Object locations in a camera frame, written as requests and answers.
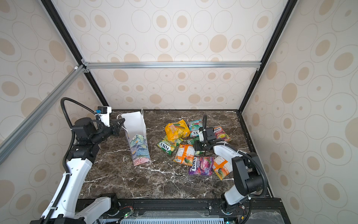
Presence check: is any floral white paper bag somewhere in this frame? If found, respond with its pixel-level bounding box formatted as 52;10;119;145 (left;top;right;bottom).
117;109;151;166

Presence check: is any purple Fox's candy bag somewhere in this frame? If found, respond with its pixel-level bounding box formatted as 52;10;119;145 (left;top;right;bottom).
188;156;214;176

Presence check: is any orange snack bag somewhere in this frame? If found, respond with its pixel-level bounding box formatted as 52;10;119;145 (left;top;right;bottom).
213;156;233;180
173;144;195;167

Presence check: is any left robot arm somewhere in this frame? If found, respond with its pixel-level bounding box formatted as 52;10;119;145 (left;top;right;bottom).
32;97;125;224

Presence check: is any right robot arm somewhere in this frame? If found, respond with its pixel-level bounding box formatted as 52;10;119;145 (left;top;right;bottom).
194;114;268;205

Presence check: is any pink Fox's candy bag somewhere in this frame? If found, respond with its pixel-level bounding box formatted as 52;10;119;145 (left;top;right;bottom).
214;126;232;142

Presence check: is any teal Fox's candy bag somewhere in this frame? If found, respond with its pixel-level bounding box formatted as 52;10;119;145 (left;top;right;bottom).
188;119;203;138

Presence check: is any green snack bag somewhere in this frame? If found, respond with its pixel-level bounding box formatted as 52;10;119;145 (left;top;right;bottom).
186;137;205;156

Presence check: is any yellow snack bag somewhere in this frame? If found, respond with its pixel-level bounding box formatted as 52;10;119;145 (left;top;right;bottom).
165;119;190;142

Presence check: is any green Fox's candy bag small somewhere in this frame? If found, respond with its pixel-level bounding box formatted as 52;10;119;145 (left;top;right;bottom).
157;136;183;155

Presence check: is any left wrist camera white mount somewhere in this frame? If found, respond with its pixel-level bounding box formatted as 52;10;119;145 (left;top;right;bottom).
95;106;112;127

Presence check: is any horizontal aluminium rail back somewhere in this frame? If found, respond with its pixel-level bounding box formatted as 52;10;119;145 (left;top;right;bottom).
84;61;262;69

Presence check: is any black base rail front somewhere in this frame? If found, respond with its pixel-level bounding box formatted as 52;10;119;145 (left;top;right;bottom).
94;198;290;224

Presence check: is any aluminium rail left side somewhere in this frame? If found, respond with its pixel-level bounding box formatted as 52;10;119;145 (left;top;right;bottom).
1;65;84;163

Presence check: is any black frame post left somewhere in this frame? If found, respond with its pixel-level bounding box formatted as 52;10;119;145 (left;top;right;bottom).
40;0;109;106

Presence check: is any black frame post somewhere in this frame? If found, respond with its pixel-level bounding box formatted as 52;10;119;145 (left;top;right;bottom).
40;0;109;106
238;0;297;114

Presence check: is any black frame post right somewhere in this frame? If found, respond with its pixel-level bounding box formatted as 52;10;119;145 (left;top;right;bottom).
238;0;297;114

